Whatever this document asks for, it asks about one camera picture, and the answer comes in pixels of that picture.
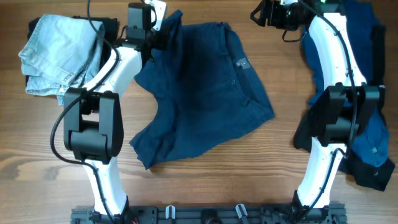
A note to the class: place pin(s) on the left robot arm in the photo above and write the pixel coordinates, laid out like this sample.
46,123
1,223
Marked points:
93,124

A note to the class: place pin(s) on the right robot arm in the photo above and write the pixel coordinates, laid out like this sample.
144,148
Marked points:
343,109

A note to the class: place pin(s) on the folded black garment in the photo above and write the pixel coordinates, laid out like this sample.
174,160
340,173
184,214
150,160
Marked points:
109,28

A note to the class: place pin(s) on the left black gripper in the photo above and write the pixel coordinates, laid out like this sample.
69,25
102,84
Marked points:
163,33

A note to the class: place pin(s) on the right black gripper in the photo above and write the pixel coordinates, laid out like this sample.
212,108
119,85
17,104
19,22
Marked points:
273,7

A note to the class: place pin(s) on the black garment under pile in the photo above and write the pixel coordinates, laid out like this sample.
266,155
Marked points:
367,174

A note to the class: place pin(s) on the navy blue shorts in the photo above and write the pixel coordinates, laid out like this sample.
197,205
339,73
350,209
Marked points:
206,90

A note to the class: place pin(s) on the folded light blue jeans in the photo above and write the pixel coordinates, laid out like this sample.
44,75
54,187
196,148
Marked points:
56,53

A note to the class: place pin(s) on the blue garment in pile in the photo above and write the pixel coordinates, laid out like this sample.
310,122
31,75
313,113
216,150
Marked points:
358,14

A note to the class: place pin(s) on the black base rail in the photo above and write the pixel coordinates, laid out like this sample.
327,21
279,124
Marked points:
240,213

